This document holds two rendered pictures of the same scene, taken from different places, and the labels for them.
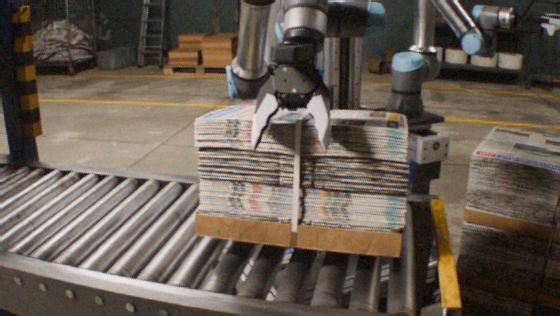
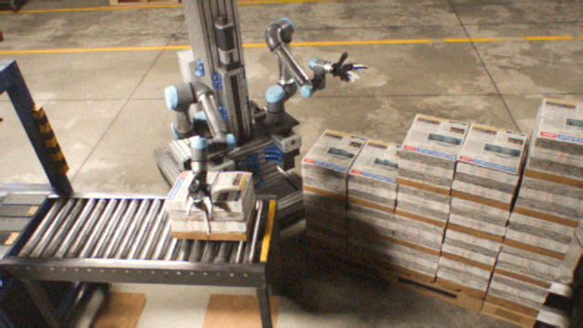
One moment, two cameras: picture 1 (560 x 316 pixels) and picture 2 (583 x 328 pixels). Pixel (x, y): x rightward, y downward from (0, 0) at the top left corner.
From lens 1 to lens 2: 1.55 m
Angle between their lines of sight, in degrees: 19
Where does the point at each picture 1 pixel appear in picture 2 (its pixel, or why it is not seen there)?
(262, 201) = (195, 225)
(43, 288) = (114, 271)
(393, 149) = (237, 208)
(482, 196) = (310, 179)
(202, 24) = not seen: outside the picture
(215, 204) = (178, 227)
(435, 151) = (292, 145)
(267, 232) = (199, 235)
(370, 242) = (235, 236)
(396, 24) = not seen: outside the picture
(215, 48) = not seen: outside the picture
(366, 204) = (231, 224)
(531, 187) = (332, 178)
